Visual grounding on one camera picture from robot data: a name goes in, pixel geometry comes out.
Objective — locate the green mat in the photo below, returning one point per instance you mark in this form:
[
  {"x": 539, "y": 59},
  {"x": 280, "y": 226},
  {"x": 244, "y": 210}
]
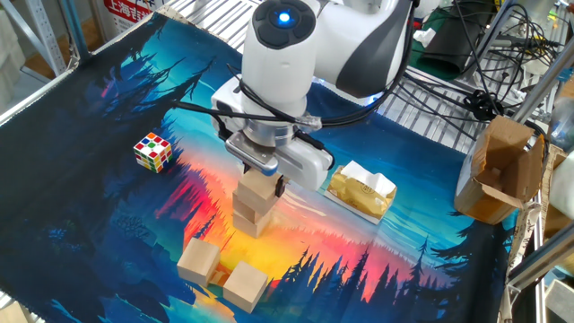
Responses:
[{"x": 421, "y": 58}]

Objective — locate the red sign with white characters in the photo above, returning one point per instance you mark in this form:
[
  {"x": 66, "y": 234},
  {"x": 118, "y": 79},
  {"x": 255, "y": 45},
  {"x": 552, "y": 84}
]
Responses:
[{"x": 125, "y": 9}]

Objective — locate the colourful Rubik's cube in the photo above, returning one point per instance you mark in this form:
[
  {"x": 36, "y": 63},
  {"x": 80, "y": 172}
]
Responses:
[{"x": 153, "y": 152}]

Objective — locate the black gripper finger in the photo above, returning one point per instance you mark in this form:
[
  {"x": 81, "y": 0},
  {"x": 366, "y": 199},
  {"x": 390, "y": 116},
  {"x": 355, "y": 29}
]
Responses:
[
  {"x": 280, "y": 186},
  {"x": 246, "y": 169}
]

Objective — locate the light wooden cube block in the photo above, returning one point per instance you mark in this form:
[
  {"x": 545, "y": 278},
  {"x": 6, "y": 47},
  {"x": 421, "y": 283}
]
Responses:
[
  {"x": 249, "y": 211},
  {"x": 198, "y": 262},
  {"x": 256, "y": 188},
  {"x": 245, "y": 286},
  {"x": 251, "y": 229}
]

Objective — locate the clear plastic bottle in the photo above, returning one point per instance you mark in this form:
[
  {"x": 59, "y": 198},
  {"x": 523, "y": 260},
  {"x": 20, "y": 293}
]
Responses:
[{"x": 562, "y": 125}]

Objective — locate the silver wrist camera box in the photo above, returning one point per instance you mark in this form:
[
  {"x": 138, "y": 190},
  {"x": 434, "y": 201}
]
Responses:
[{"x": 249, "y": 152}]

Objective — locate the white plastic container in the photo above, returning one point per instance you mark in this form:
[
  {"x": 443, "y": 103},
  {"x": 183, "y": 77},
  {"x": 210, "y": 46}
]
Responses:
[{"x": 565, "y": 188}]

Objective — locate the black fabric bag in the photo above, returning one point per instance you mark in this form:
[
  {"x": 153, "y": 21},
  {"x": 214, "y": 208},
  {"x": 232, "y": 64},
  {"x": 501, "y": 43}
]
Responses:
[{"x": 448, "y": 49}]

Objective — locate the gold tissue pack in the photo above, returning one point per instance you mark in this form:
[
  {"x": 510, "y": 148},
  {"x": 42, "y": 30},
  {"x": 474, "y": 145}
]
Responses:
[{"x": 359, "y": 197}]

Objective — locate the blue metal post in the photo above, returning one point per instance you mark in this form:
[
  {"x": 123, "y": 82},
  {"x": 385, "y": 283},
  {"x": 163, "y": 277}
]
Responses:
[{"x": 74, "y": 27}]

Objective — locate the aluminium frame bar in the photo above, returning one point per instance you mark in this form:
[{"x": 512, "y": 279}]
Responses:
[{"x": 542, "y": 260}]

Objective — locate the sunset forest printed cloth mat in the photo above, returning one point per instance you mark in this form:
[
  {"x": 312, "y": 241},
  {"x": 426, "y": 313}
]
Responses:
[{"x": 67, "y": 179}]

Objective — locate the aluminium frame post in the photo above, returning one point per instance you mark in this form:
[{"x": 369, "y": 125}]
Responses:
[
  {"x": 498, "y": 27},
  {"x": 540, "y": 87}
]

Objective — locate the open cardboard box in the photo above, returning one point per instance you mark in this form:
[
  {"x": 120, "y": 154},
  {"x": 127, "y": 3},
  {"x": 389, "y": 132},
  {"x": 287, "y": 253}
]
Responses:
[{"x": 498, "y": 152}]

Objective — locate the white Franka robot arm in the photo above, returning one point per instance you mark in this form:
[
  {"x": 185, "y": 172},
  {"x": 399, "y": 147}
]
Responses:
[{"x": 278, "y": 67}]

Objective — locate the white perforated rack post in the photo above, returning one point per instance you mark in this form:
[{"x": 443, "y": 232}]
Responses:
[{"x": 44, "y": 31}]

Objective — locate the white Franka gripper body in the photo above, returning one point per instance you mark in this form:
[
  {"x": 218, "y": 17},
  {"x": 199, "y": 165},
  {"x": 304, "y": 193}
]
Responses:
[{"x": 309, "y": 168}]

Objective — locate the crumpled white tissue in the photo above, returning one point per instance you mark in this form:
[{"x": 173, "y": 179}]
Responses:
[{"x": 423, "y": 37}]

